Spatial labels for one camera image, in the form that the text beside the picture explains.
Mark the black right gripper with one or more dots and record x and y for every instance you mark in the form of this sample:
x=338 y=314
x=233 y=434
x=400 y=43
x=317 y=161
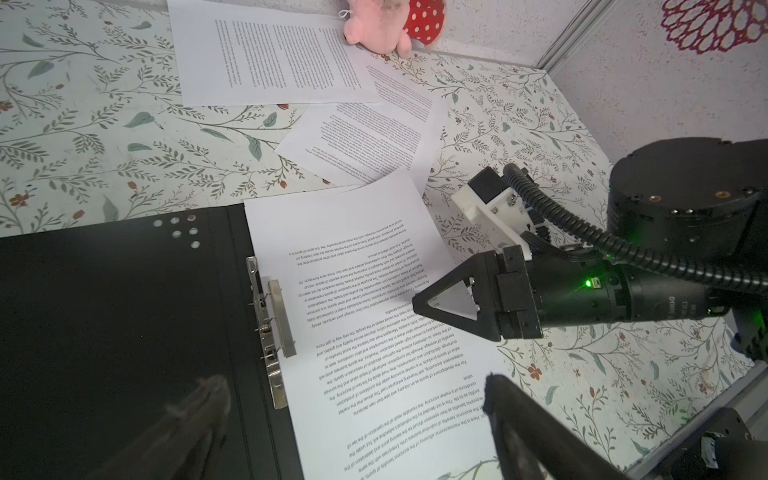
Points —
x=519 y=299

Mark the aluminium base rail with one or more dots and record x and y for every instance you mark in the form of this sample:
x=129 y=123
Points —
x=736 y=418

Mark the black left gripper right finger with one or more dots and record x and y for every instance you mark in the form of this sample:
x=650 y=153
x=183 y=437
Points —
x=529 y=441

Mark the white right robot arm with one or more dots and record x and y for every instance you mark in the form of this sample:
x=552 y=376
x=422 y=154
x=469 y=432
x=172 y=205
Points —
x=685 y=239

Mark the white printed paper sheet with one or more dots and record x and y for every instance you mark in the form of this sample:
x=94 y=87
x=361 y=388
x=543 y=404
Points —
x=374 y=390
x=359 y=143
x=230 y=55

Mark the metal folder clip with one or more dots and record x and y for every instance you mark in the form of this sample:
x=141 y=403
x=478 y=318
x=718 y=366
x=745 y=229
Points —
x=273 y=329

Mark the teal folder with black inside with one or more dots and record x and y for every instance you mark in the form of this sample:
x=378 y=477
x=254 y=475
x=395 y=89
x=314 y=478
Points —
x=106 y=328

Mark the pink plush pig toy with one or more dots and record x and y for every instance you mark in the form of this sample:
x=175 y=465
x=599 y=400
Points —
x=386 y=26

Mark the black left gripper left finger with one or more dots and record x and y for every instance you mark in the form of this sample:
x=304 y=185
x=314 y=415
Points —
x=185 y=443

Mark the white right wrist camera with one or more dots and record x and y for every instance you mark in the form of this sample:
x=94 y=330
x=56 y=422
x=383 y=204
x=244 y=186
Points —
x=488 y=202

